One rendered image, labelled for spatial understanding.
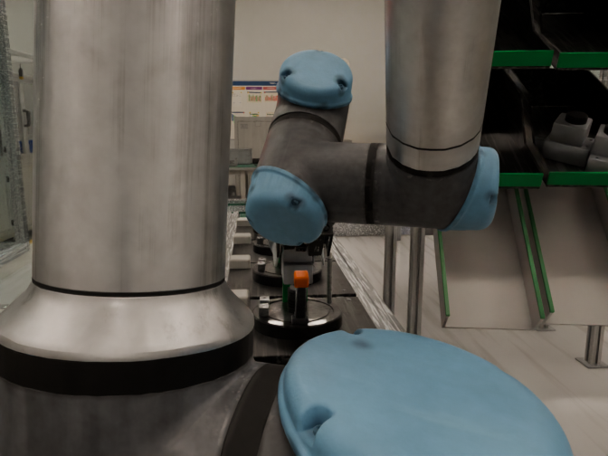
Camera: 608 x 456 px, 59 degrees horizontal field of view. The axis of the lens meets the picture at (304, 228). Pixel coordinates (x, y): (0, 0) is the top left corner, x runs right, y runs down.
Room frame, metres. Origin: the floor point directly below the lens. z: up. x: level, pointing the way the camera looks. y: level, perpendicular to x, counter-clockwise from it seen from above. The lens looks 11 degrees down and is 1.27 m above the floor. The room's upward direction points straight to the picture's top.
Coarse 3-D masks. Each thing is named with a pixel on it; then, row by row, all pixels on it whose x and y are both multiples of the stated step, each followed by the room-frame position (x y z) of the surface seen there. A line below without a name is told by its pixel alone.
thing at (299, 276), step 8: (296, 272) 0.72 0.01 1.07; (304, 272) 0.72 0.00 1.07; (296, 280) 0.71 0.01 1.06; (304, 280) 0.71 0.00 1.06; (296, 288) 0.72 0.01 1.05; (304, 288) 0.72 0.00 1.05; (296, 296) 0.72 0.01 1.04; (304, 296) 0.73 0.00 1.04; (296, 304) 0.73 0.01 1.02; (304, 304) 0.73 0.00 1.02; (296, 312) 0.74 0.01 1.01; (304, 312) 0.74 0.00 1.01
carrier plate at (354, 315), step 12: (252, 300) 0.90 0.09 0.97; (336, 300) 0.90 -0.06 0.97; (348, 300) 0.90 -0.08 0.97; (348, 312) 0.84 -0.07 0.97; (360, 312) 0.84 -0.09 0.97; (348, 324) 0.79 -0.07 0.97; (360, 324) 0.79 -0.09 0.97; (372, 324) 0.79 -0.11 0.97; (264, 336) 0.74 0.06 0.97; (264, 348) 0.70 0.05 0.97; (276, 348) 0.70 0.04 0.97; (288, 348) 0.70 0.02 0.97; (264, 360) 0.67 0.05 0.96; (276, 360) 0.67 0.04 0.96
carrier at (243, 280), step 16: (240, 256) 1.14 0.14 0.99; (240, 272) 1.08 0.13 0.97; (256, 272) 1.01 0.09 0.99; (272, 272) 1.01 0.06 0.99; (320, 272) 1.03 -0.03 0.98; (336, 272) 1.08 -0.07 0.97; (240, 288) 0.98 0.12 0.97; (256, 288) 0.98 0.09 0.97; (272, 288) 0.98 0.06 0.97; (320, 288) 0.98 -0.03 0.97; (336, 288) 0.98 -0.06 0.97; (352, 288) 0.98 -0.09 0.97
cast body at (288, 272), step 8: (288, 256) 0.78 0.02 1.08; (296, 256) 0.78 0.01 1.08; (304, 256) 0.78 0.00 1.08; (288, 264) 0.77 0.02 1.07; (296, 264) 0.77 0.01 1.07; (304, 264) 0.77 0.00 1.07; (288, 272) 0.77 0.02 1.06; (312, 272) 0.77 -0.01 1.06; (288, 280) 0.77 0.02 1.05; (312, 280) 0.77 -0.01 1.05
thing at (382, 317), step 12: (228, 216) 1.83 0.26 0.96; (228, 228) 1.66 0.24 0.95; (228, 240) 1.45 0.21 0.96; (336, 240) 1.45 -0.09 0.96; (228, 252) 1.30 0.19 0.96; (336, 252) 1.30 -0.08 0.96; (228, 264) 1.19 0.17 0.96; (348, 264) 1.19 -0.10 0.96; (348, 276) 1.09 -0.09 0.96; (360, 276) 1.09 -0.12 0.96; (360, 288) 1.03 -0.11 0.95; (372, 288) 1.01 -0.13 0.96; (360, 300) 0.93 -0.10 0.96; (372, 300) 0.94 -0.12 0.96; (372, 312) 0.87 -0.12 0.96; (384, 312) 0.87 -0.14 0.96; (384, 324) 0.83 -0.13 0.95; (396, 324) 0.81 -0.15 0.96
